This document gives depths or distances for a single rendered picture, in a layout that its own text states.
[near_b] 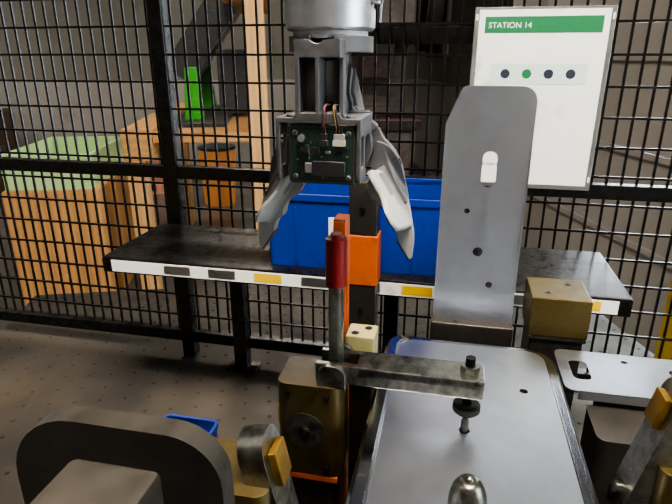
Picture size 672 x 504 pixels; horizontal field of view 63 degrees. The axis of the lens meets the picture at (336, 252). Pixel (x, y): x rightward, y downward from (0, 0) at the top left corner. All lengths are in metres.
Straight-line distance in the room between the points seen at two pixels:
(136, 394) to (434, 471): 0.82
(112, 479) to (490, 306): 0.65
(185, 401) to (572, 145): 0.90
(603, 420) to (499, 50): 0.63
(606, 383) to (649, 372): 0.07
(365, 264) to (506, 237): 0.21
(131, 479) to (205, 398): 0.92
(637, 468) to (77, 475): 0.46
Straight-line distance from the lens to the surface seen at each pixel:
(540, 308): 0.82
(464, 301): 0.84
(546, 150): 1.07
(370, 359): 0.59
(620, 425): 0.73
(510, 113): 0.78
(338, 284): 0.55
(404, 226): 0.50
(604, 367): 0.80
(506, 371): 0.74
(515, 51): 1.05
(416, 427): 0.63
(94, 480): 0.30
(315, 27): 0.46
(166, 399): 1.24
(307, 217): 0.92
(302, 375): 0.61
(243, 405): 1.18
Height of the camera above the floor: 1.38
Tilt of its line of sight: 20 degrees down
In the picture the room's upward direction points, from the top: straight up
